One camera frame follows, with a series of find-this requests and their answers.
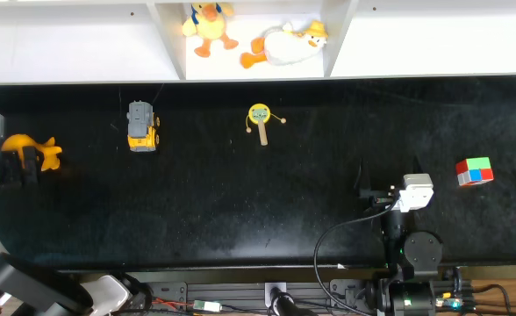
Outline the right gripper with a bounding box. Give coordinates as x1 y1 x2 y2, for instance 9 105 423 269
355 154 424 209

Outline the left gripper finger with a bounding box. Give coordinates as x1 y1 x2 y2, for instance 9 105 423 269
21 145 40 186
1 150 24 190

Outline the yellow rubber duck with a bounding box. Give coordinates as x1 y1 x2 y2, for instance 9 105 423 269
0 133 63 172

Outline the grey and yellow toy truck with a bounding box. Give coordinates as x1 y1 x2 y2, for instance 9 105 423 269
125 100 161 154

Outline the many-coloured puzzle cube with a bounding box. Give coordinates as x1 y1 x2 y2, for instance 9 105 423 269
455 156 495 188

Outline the white shelf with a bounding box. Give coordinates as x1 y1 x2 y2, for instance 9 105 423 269
0 0 516 86

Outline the yellow rattle drum toy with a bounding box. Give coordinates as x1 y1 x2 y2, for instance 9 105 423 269
245 103 287 147

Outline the white plush duck with hat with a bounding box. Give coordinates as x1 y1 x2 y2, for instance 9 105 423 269
240 19 329 69

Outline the yellow plush duck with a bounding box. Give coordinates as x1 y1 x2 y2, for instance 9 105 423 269
182 2 240 59

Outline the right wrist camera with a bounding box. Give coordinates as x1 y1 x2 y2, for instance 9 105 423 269
396 173 435 213

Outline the black cable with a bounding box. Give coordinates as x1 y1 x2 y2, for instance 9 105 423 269
312 199 400 316

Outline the mounting rail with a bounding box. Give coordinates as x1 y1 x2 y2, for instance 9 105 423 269
146 266 512 316

